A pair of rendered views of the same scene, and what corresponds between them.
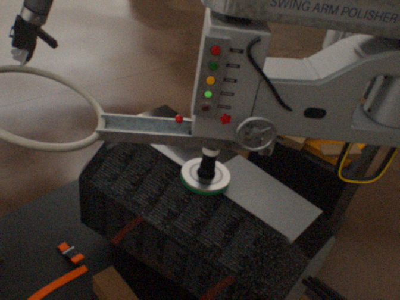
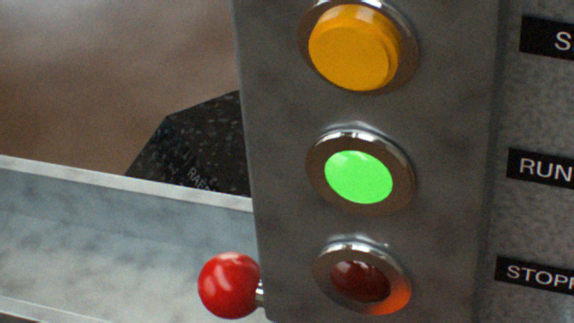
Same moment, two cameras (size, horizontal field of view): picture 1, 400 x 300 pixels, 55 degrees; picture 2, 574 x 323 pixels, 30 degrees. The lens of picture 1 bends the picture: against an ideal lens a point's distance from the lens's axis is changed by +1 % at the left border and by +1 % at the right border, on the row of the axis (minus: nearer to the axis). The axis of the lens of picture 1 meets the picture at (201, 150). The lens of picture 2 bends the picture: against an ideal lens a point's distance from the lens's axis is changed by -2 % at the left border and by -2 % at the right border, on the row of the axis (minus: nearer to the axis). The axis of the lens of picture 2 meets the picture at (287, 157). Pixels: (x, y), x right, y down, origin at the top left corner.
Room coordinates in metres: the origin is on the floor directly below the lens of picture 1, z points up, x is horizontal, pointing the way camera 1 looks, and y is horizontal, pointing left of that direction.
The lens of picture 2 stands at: (0.90, -0.09, 1.57)
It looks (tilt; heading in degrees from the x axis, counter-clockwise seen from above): 43 degrees down; 30
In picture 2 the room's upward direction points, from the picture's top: 5 degrees counter-clockwise
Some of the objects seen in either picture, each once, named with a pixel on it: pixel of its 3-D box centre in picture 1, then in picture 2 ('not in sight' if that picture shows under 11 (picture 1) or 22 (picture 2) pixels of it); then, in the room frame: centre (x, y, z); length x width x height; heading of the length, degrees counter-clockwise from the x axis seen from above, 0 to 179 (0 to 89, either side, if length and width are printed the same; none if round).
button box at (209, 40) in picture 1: (210, 78); (371, 14); (1.14, 0.02, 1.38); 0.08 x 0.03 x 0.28; 98
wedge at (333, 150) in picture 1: (339, 149); not in sight; (1.77, -0.75, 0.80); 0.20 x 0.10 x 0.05; 96
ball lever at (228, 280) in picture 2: (185, 119); (276, 296); (1.18, 0.08, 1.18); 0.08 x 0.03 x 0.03; 98
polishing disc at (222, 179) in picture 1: (205, 174); not in sight; (1.27, -0.04, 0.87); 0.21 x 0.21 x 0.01
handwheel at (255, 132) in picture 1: (254, 128); not in sight; (1.16, -0.17, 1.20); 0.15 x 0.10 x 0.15; 98
